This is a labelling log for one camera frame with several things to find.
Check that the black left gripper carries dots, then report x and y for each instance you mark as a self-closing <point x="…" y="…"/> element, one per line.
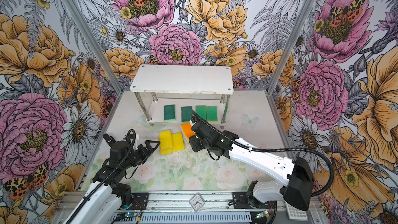
<point x="146" y="154"/>

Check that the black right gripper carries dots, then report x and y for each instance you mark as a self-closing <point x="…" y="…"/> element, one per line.
<point x="193" y="143"/>

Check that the orange sponge front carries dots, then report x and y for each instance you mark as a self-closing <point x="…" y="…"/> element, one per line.
<point x="186" y="130"/>

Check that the light green sponge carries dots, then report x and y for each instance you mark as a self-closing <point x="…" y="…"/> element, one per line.
<point x="201" y="110"/>
<point x="212" y="113"/>

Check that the dark green scouring sponge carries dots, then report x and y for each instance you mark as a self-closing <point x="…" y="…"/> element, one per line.
<point x="186" y="113"/>

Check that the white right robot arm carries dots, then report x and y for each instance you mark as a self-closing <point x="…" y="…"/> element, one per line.
<point x="294" y="179"/>

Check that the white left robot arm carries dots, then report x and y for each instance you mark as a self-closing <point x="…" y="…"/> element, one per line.
<point x="107" y="194"/>

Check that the white two-tier metal shelf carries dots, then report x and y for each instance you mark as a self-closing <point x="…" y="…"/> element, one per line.
<point x="156" y="86"/>

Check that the yellow sponge bottom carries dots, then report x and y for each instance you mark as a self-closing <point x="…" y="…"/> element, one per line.
<point x="166" y="151"/>

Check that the yellow sponge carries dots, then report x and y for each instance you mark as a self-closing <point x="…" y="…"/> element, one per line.
<point x="166" y="151"/>
<point x="165" y="138"/>
<point x="178" y="142"/>

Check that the yellow sponge top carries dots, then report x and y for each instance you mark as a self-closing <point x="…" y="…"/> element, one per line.
<point x="165" y="138"/>

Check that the yellow sponge right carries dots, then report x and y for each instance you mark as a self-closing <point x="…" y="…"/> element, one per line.
<point x="178" y="142"/>

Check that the small white clock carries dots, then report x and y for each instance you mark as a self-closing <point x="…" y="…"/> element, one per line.
<point x="197" y="202"/>

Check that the white calculator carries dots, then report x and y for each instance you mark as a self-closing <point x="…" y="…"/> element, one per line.
<point x="295" y="214"/>

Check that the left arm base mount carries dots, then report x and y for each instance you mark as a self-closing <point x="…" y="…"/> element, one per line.
<point x="136" y="200"/>

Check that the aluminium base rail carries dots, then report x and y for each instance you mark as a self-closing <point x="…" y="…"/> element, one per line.
<point x="173" y="207"/>

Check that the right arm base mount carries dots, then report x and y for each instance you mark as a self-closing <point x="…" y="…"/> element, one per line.
<point x="243" y="200"/>

